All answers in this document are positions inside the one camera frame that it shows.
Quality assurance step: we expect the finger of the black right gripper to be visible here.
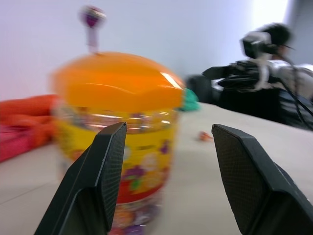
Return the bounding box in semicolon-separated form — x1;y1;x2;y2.
217;77;245;93
201;65;232;79

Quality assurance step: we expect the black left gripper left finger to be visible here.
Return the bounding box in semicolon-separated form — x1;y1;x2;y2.
34;122;128;235

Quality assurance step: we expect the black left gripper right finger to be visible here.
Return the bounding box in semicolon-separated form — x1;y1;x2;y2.
211;123;313;235

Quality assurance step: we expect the clear jar with yellow label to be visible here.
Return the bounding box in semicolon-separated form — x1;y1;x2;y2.
52;102;183;235

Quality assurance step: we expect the orange domed jar lid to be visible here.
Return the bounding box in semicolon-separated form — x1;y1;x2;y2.
49;50;187;111

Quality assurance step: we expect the green fabric item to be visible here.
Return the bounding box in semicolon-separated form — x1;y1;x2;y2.
181;87;200;112

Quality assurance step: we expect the person with black hair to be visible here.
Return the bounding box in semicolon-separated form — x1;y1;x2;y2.
263;22;296;62

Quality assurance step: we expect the orange wrapped lollipop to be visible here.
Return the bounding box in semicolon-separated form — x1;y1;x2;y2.
197;131;214;142

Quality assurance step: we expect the pink fabric item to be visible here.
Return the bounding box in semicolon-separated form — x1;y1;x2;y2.
0;123;34;164

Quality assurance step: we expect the orange fabric bag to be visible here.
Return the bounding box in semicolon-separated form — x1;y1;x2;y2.
0;94;61;150

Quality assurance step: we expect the purple wrapped lollipop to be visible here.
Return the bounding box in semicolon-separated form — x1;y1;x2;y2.
78;4;108;56

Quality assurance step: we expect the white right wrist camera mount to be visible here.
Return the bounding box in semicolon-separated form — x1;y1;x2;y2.
240;30;274;89

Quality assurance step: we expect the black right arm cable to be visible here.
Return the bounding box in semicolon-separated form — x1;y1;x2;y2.
283;66;313;130

